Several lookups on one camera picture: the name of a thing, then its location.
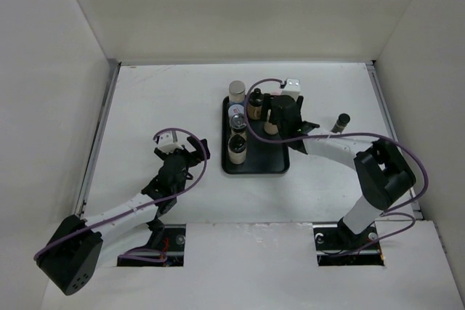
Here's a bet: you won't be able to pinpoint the black rectangular tray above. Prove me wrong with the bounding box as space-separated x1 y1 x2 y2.
222 97 290 175

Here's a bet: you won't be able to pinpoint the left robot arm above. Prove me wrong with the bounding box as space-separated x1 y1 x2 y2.
33 129 211 295

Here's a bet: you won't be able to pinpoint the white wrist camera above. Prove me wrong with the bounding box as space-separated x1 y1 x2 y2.
153 131 182 154
280 78 301 101

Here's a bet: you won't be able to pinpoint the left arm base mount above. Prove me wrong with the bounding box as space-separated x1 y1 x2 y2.
116 219 187 267

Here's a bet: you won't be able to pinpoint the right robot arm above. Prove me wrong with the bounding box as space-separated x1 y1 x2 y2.
262 94 416 249

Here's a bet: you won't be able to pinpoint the black top grinder bottle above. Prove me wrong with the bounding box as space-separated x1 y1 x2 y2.
229 113 247 136

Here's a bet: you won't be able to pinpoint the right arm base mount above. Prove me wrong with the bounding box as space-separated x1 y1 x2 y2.
312 223 384 266

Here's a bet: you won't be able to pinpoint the yellow lid bottle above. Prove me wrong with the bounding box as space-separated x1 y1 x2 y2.
263 110 278 136

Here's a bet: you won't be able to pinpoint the tall jar white beads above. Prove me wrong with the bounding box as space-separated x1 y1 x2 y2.
228 80 246 105

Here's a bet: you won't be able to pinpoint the black knob lid spice jar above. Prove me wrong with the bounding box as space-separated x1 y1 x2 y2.
247 88 264 121

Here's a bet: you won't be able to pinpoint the black lid white powder jar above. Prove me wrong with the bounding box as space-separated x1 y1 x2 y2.
227 134 247 165

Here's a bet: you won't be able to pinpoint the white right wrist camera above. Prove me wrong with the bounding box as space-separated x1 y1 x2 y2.
280 78 301 101

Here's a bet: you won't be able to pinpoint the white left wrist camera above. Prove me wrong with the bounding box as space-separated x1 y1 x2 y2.
153 131 182 154

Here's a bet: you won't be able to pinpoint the dark brown spice bottle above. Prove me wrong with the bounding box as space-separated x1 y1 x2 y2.
331 113 351 134

